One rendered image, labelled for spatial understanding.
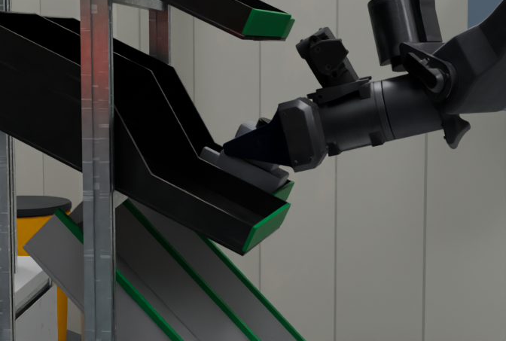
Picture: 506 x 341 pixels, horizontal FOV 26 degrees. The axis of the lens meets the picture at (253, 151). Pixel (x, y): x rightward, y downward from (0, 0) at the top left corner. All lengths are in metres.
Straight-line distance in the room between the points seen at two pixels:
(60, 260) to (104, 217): 0.07
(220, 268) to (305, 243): 2.81
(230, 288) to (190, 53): 3.29
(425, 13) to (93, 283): 0.40
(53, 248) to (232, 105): 3.33
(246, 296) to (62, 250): 0.30
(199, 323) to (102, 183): 0.21
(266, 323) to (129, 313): 0.29
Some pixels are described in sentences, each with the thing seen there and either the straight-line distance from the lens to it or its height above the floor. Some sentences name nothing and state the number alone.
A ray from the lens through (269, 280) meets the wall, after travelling 4.10.
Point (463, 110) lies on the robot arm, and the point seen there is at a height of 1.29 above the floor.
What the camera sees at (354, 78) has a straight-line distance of 1.01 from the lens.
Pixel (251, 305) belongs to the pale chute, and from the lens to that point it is 1.12.
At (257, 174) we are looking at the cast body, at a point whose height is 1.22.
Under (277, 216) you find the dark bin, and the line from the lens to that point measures 0.89.
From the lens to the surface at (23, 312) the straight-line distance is 2.34.
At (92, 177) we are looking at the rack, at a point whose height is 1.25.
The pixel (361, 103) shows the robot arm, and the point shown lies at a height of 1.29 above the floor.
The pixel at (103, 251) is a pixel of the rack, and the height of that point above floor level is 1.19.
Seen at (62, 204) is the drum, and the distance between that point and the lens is 4.54.
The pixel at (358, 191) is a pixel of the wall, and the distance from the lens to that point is 3.71.
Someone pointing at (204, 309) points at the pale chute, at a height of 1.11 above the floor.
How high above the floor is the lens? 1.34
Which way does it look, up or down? 5 degrees down
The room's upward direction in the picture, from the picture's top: straight up
